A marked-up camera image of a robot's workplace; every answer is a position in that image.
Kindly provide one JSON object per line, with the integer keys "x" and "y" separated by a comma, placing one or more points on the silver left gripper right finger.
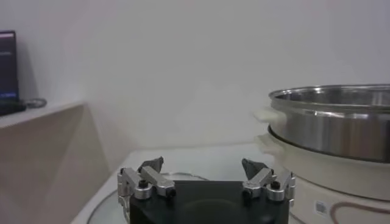
{"x": 262, "y": 178}

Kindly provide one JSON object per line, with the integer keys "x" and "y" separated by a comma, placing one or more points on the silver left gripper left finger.
{"x": 155, "y": 179}

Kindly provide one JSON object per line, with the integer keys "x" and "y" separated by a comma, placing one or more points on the stainless steel steamer basket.
{"x": 329, "y": 134}

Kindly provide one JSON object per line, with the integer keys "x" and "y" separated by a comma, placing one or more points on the white electric pot base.
{"x": 335, "y": 182}

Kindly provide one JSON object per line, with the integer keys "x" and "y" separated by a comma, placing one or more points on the white side desk with monitor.
{"x": 45, "y": 152}

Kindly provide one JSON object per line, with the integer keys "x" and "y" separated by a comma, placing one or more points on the round black disc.
{"x": 41, "y": 100}

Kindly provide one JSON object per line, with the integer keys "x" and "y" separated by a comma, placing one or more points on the black bar-shaped device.
{"x": 10, "y": 108}

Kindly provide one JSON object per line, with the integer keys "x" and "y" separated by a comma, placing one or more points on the dark computer monitor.
{"x": 7, "y": 67}

